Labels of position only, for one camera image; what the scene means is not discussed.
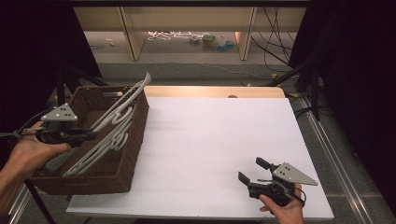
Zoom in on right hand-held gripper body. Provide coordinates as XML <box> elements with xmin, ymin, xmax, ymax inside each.
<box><xmin>247</xmin><ymin>161</ymin><xmax>318</xmax><ymax>208</ymax></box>

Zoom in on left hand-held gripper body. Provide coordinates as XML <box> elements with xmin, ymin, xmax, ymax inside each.
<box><xmin>35</xmin><ymin>102</ymin><xmax>79</xmax><ymax>147</ymax></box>

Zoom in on grey plastic clothes hanger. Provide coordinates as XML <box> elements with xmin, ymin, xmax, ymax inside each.
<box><xmin>92</xmin><ymin>105</ymin><xmax>138</xmax><ymax>162</ymax></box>
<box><xmin>64</xmin><ymin>124</ymin><xmax>134</xmax><ymax>177</ymax></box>
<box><xmin>90</xmin><ymin>72</ymin><xmax>152</xmax><ymax>133</ymax></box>

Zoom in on brown woven basket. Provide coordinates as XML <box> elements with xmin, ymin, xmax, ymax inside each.
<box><xmin>31</xmin><ymin>85</ymin><xmax>150</xmax><ymax>196</ymax></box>

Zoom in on person's right hand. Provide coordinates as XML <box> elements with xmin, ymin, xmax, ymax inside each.
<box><xmin>259</xmin><ymin>183</ymin><xmax>304</xmax><ymax>224</ymax></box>

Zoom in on person's left hand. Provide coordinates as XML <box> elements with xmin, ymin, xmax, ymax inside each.
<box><xmin>6</xmin><ymin>121</ymin><xmax>73</xmax><ymax>185</ymax></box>

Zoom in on black metal stand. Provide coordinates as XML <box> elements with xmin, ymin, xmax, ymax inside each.
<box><xmin>266</xmin><ymin>12</ymin><xmax>340</xmax><ymax>122</ymax></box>
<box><xmin>55</xmin><ymin>66</ymin><xmax>110</xmax><ymax>105</ymax></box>

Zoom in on dark curtain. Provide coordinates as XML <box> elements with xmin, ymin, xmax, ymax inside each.
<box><xmin>289</xmin><ymin>0</ymin><xmax>396</xmax><ymax>206</ymax></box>
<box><xmin>0</xmin><ymin>0</ymin><xmax>103</xmax><ymax>125</ymax></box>

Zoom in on colourful toys on floor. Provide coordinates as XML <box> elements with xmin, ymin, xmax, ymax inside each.
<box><xmin>189</xmin><ymin>33</ymin><xmax>238</xmax><ymax>53</ymax></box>

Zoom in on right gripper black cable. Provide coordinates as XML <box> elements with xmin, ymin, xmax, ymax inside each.
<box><xmin>291</xmin><ymin>185</ymin><xmax>308</xmax><ymax>208</ymax></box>

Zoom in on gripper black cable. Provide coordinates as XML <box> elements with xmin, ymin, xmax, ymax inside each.
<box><xmin>0</xmin><ymin>109</ymin><xmax>50</xmax><ymax>140</ymax></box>
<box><xmin>291</xmin><ymin>185</ymin><xmax>308</xmax><ymax>208</ymax></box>

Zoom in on aluminium floor rail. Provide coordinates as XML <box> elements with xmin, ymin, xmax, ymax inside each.
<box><xmin>8</xmin><ymin>183</ymin><xmax>33</xmax><ymax>224</ymax></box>
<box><xmin>298</xmin><ymin>95</ymin><xmax>376</xmax><ymax>224</ymax></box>

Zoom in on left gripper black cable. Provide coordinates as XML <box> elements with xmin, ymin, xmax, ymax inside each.
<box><xmin>0</xmin><ymin>109</ymin><xmax>50</xmax><ymax>140</ymax></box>

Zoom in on thin white floor cable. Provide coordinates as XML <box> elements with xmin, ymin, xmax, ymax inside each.
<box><xmin>167</xmin><ymin>61</ymin><xmax>269</xmax><ymax>79</ymax></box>

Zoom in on white cable on floor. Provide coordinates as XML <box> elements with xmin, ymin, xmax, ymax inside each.
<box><xmin>147</xmin><ymin>30</ymin><xmax>194</xmax><ymax>42</ymax></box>

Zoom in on black hanging cables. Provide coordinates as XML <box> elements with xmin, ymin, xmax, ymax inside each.
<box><xmin>250</xmin><ymin>6</ymin><xmax>301</xmax><ymax>73</ymax></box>

